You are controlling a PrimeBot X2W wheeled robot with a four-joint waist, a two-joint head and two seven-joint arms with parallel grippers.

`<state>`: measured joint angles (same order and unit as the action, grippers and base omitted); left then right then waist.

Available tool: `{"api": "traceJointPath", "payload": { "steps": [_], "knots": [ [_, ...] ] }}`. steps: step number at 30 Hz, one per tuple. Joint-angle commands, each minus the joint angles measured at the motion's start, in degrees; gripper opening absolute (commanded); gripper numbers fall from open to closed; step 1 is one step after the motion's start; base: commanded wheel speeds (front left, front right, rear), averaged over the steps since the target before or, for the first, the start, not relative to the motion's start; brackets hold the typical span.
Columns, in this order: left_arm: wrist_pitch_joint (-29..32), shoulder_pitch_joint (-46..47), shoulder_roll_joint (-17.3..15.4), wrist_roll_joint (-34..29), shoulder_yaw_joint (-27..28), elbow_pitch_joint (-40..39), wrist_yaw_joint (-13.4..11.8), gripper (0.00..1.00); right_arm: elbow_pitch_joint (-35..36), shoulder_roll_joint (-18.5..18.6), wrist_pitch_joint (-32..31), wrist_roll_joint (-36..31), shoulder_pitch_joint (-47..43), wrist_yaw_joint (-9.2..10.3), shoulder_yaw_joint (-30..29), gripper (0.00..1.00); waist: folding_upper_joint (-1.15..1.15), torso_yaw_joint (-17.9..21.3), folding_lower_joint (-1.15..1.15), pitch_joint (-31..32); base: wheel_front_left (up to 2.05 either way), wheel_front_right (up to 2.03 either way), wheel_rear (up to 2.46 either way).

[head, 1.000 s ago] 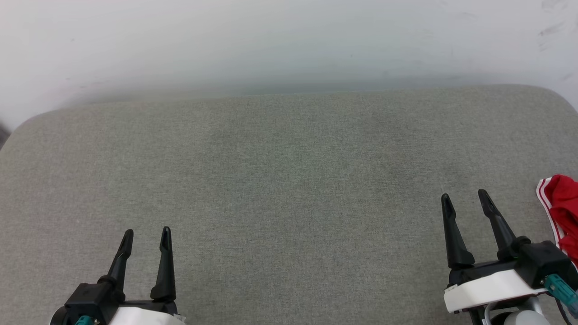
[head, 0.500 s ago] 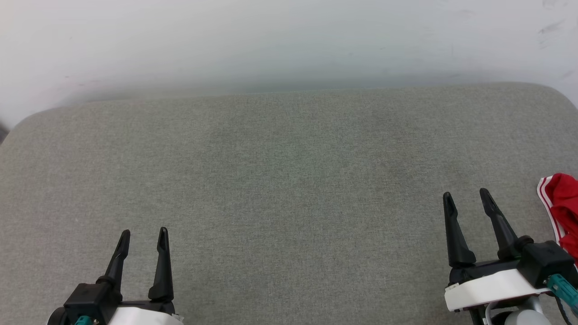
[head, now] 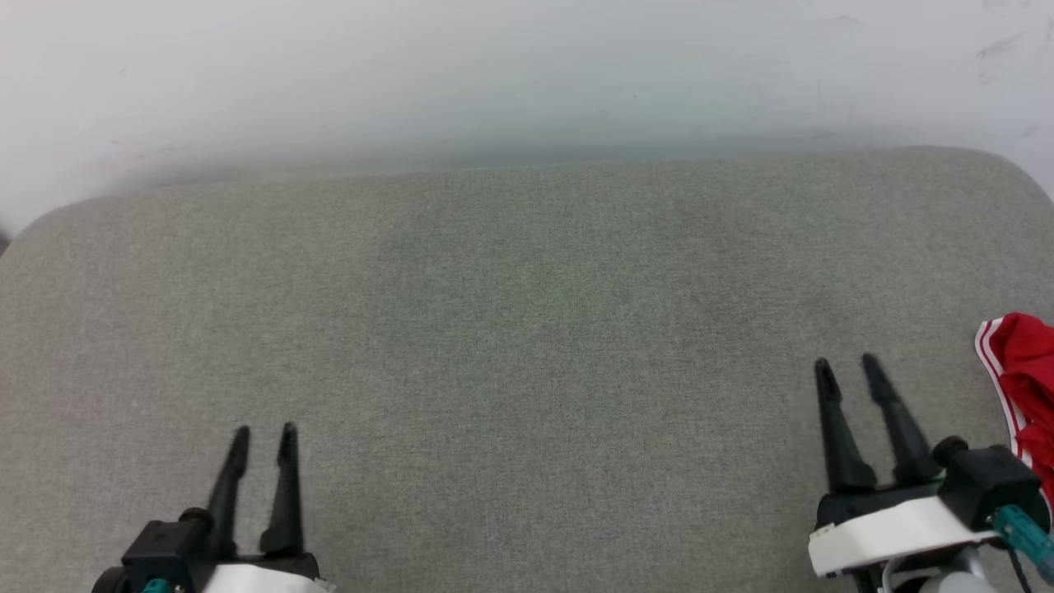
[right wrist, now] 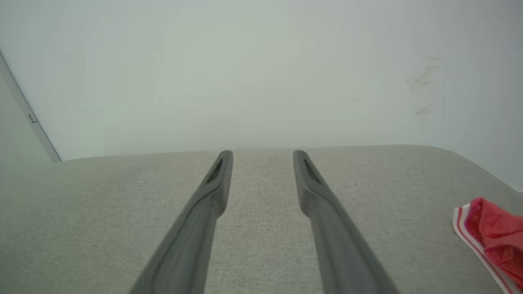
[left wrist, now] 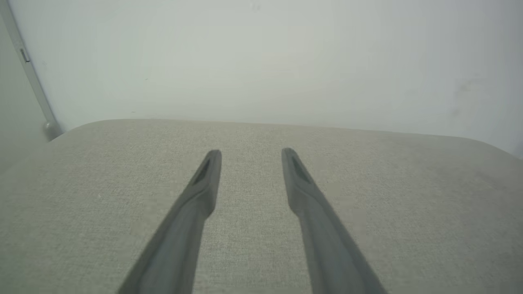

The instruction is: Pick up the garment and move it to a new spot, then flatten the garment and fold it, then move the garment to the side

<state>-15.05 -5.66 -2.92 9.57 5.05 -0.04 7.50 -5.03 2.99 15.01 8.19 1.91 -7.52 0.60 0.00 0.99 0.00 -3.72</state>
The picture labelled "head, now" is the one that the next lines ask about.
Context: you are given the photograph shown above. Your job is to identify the teal right camera connector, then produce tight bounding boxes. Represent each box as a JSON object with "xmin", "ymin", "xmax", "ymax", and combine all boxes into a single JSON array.
[{"xmin": 991, "ymin": 506, "xmax": 1054, "ymax": 584}]

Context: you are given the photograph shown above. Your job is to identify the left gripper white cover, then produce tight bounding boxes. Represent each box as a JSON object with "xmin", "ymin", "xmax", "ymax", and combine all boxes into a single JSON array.
[{"xmin": 196, "ymin": 422, "xmax": 337, "ymax": 593}]

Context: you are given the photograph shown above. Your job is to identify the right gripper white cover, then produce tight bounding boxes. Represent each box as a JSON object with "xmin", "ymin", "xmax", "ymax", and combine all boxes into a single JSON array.
[{"xmin": 808, "ymin": 353, "xmax": 1002, "ymax": 578}]

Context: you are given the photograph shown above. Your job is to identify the grey fabric sofa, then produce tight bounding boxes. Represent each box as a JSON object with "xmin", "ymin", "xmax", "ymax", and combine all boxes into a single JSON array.
[{"xmin": 0, "ymin": 147, "xmax": 1054, "ymax": 593}]

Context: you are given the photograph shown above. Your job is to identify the red and white shirt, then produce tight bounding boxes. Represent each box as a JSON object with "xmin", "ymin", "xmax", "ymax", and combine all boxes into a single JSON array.
[{"xmin": 974, "ymin": 312, "xmax": 1054, "ymax": 505}]

